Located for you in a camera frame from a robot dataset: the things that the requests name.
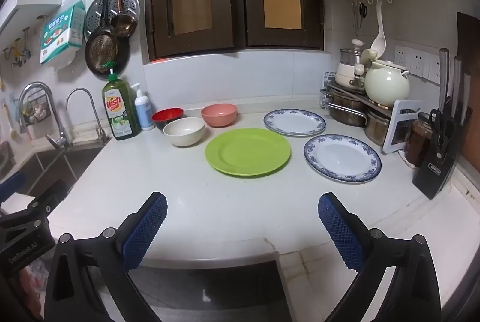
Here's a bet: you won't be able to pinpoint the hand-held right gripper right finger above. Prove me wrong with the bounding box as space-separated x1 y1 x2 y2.
318 192 443 322

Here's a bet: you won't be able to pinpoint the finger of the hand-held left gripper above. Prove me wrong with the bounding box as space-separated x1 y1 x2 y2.
0 171 28 200
0 179 68 229

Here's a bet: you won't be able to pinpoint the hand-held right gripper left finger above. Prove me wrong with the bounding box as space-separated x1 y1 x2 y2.
44 192 168 322

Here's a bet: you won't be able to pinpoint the blue floral white plate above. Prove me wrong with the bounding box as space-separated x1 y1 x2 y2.
263 109 327 137
303 134 382 183

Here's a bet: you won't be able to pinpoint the green plate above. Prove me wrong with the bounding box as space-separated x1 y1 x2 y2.
205 128 292 178

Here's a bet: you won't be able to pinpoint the plastic bag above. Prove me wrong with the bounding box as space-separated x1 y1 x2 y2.
7 258 55 322

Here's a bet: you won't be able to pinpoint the steel kitchen sink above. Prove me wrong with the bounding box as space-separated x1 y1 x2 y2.
0 145 105 196

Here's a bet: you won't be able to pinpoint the large steel kitchen faucet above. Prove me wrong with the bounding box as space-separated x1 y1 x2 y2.
18 82 74 151

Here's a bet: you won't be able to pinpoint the thin gooseneck faucet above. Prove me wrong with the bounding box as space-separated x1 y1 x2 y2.
66 88 110 145

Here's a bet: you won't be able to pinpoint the cream bowl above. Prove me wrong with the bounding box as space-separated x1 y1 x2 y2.
163 117 206 147

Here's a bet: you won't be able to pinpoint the small steel pot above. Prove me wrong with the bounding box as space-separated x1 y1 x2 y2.
365 110 393 146

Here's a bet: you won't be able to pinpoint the green dish soap bottle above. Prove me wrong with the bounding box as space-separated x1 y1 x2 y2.
101 61 142 141

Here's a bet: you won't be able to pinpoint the red and black bowl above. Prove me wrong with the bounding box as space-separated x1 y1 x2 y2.
151 108 184 131

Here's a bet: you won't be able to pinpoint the white pump bottle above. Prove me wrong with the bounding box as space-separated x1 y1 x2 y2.
131 83 155 131

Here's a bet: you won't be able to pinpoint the black knife block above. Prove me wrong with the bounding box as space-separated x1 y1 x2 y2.
412 106 473 200

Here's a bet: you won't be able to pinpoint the glass jar with dark contents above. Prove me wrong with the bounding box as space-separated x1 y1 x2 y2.
405 113 436 167

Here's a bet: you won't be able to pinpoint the large steel pot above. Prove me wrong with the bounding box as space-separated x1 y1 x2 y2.
328 89 370 128

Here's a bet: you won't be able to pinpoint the pink bowl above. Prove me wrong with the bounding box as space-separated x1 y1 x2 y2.
201 104 238 128

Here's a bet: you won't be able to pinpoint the steel pots on rack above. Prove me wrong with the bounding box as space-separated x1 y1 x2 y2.
320 80 391 121

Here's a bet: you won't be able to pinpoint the white grater stand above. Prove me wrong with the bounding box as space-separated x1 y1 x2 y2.
382 99 423 155

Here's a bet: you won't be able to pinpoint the cream ceramic teapot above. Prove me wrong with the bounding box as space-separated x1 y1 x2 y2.
364 59 411 108

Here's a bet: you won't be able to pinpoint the round metal strainer pan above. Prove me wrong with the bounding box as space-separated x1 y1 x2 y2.
85 19 121 75

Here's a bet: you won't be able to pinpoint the paper towel pack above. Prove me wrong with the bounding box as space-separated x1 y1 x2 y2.
39 1 86 66

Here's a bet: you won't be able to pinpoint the glass kettle with white lid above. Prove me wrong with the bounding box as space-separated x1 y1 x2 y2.
335 39 367 89

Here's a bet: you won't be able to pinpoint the small copper saucepan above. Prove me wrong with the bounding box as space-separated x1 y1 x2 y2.
110 0 137 38

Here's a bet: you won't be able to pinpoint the round steel steamer tray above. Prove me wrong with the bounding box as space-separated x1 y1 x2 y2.
84 0 140 37

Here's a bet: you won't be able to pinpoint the white ladle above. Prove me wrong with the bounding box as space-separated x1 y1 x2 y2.
370 1 388 59

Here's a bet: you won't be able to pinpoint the hanging kitchen scissors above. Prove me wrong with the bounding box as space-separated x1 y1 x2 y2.
358 2 369 38

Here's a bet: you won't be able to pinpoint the brown wooden panel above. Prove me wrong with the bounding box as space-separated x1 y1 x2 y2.
455 12 480 173

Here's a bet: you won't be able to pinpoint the wire sink caddy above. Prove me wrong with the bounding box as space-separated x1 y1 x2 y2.
19 89 52 126

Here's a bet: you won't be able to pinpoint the black handled scissors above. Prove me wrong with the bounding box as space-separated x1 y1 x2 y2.
429 109 455 155

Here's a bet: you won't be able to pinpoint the steel handled knife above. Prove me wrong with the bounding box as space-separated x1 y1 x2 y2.
451 56 463 117
460 72 472 121
439 48 450 113

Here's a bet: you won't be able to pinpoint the white wall outlet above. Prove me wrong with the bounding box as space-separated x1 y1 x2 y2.
394 45 410 68
410 50 427 76
427 54 442 83

